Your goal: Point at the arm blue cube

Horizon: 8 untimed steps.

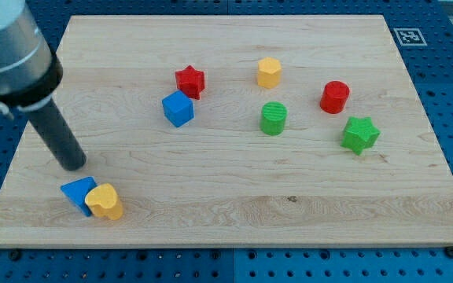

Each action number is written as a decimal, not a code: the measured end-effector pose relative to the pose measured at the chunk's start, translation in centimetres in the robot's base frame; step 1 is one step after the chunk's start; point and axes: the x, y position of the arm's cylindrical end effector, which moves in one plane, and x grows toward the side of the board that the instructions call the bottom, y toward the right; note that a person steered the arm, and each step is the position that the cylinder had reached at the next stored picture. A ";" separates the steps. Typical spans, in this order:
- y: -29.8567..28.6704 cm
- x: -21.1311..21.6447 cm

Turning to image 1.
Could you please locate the red wooden star block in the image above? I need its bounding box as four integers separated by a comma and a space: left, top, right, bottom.
175, 65, 205, 100

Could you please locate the black cylindrical pointer rod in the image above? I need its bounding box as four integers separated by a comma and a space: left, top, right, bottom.
22, 97, 87, 171

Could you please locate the white fiducial marker tag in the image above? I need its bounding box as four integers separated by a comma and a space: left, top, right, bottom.
393, 28, 427, 46

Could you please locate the green wooden cylinder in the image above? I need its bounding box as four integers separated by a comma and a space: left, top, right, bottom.
260, 101, 288, 135

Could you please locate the yellow heart wooden block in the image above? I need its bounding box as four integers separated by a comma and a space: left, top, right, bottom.
84, 183, 124, 220

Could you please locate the light wooden board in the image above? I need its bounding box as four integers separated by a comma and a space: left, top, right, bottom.
0, 15, 453, 249

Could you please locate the green wooden star block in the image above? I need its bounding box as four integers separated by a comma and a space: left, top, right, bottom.
341, 116, 381, 156

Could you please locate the blue wooden cube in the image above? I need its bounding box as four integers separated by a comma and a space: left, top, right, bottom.
162, 90, 194, 127

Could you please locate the red wooden cylinder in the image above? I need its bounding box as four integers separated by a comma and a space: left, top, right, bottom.
319, 81, 350, 114

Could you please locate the blue triangular wooden block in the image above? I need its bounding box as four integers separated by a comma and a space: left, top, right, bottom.
61, 176, 97, 217

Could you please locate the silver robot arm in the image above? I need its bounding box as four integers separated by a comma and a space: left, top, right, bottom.
0, 0, 63, 119

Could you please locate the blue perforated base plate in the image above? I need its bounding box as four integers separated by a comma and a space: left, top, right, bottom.
0, 0, 453, 282

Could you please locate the yellow hexagonal wooden block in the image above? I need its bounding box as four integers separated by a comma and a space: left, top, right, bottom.
256, 57, 282, 89

